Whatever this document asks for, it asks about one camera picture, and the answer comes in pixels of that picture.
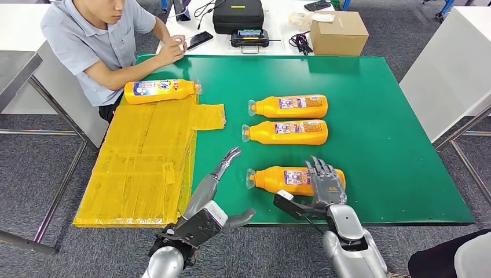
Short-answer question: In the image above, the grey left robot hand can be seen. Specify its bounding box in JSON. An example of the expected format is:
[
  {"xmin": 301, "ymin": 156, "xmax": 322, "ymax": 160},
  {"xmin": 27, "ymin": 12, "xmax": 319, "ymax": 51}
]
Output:
[{"xmin": 179, "ymin": 147, "xmax": 257, "ymax": 231}]

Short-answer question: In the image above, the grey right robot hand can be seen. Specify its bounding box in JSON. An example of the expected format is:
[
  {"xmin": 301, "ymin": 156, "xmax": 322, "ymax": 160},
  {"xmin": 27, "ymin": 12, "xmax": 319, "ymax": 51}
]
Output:
[{"xmin": 305, "ymin": 155, "xmax": 349, "ymax": 210}]

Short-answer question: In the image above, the orange detergent bottle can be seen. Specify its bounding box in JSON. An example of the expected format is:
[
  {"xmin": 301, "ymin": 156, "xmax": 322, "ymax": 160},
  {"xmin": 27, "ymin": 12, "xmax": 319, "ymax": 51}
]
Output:
[
  {"xmin": 123, "ymin": 78, "xmax": 203, "ymax": 105},
  {"xmin": 245, "ymin": 166, "xmax": 346, "ymax": 197},
  {"xmin": 248, "ymin": 94, "xmax": 329, "ymax": 119},
  {"xmin": 241, "ymin": 119, "xmax": 329, "ymax": 146}
]

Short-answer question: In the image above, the green topped table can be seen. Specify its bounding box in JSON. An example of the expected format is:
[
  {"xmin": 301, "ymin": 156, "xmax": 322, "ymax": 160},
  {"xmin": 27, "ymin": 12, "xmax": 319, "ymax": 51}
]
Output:
[{"xmin": 130, "ymin": 53, "xmax": 477, "ymax": 227}]

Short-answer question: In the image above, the yellow taped cardboard sheet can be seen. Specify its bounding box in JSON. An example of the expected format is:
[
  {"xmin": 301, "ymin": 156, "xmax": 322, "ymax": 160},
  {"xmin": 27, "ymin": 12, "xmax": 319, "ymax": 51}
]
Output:
[{"xmin": 72, "ymin": 92, "xmax": 227, "ymax": 229}]

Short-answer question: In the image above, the person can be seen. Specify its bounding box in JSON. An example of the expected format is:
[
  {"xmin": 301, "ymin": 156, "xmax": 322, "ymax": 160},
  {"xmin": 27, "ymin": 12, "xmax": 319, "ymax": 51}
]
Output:
[
  {"xmin": 40, "ymin": 0, "xmax": 189, "ymax": 123},
  {"xmin": 407, "ymin": 229, "xmax": 491, "ymax": 278}
]

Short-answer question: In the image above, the brown cardboard box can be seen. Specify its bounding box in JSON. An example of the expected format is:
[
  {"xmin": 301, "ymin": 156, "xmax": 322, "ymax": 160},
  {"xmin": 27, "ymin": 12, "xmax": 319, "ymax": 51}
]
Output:
[{"xmin": 309, "ymin": 10, "xmax": 370, "ymax": 56}]

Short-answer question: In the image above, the black smartphone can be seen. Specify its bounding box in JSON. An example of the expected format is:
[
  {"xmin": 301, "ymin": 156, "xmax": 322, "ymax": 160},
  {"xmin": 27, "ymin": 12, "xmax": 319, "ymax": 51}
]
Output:
[
  {"xmin": 186, "ymin": 31, "xmax": 214, "ymax": 50},
  {"xmin": 303, "ymin": 0, "xmax": 332, "ymax": 12}
]

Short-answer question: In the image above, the black remote controller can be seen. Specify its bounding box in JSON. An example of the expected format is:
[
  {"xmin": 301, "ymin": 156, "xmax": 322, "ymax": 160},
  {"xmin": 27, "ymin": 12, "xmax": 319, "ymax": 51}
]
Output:
[{"xmin": 230, "ymin": 28, "xmax": 281, "ymax": 54}]

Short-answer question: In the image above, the white table with metal legs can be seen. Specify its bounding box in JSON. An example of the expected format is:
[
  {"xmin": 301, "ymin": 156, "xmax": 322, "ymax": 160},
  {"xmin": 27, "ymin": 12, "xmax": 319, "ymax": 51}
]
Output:
[{"xmin": 398, "ymin": 5, "xmax": 491, "ymax": 206}]

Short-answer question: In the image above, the clear plastic bag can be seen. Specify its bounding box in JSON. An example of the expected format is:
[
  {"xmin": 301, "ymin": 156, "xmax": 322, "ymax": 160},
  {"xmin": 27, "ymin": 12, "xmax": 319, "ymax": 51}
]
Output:
[{"xmin": 288, "ymin": 11, "xmax": 313, "ymax": 29}]

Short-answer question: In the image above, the white paper sheet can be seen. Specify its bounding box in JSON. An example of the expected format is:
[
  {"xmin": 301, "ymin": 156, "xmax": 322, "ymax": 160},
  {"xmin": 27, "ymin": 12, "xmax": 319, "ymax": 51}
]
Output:
[{"xmin": 310, "ymin": 12, "xmax": 336, "ymax": 23}]

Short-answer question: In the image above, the black carrying case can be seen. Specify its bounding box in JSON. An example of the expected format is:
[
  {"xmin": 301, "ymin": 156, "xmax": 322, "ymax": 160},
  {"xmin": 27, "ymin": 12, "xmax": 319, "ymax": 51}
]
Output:
[{"xmin": 212, "ymin": 0, "xmax": 265, "ymax": 35}]

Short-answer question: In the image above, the black tablet on stand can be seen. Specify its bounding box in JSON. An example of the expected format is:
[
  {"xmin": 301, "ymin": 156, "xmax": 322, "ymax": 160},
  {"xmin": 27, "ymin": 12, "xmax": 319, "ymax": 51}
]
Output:
[{"xmin": 173, "ymin": 0, "xmax": 193, "ymax": 22}]

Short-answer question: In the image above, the grey table with metal legs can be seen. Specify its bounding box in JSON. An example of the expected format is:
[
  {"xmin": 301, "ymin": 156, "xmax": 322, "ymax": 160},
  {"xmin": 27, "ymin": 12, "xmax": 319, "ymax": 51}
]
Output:
[{"xmin": 0, "ymin": 50, "xmax": 89, "ymax": 256}]

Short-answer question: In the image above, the white panel table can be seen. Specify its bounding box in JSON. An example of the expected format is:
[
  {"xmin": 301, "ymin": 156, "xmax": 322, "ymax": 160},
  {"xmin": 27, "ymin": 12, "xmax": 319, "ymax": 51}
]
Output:
[{"xmin": 0, "ymin": 3, "xmax": 109, "ymax": 148}]

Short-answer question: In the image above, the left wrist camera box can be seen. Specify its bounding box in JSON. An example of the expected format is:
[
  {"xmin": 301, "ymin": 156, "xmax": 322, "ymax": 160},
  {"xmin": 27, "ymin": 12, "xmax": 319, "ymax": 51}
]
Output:
[{"xmin": 168, "ymin": 200, "xmax": 229, "ymax": 248}]

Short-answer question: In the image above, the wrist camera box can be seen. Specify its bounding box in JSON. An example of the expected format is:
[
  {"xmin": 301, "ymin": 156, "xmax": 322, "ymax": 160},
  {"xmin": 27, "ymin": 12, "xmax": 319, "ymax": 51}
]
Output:
[
  {"xmin": 273, "ymin": 189, "xmax": 331, "ymax": 222},
  {"xmin": 168, "ymin": 200, "xmax": 229, "ymax": 248}
]

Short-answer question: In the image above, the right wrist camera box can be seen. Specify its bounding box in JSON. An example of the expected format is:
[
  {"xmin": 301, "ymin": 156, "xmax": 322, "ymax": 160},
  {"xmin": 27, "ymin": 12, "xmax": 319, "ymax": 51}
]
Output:
[{"xmin": 273, "ymin": 189, "xmax": 331, "ymax": 222}]

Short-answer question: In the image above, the black purple cable bundle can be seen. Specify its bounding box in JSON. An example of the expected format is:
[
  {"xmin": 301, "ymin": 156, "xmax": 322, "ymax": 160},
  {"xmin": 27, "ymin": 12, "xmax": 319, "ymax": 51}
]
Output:
[{"xmin": 288, "ymin": 31, "xmax": 313, "ymax": 56}]

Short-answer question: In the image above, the blue metal cart frame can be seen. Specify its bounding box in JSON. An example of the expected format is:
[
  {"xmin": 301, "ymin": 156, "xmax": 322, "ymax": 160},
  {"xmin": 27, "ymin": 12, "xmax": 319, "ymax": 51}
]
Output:
[{"xmin": 341, "ymin": 0, "xmax": 455, "ymax": 20}]

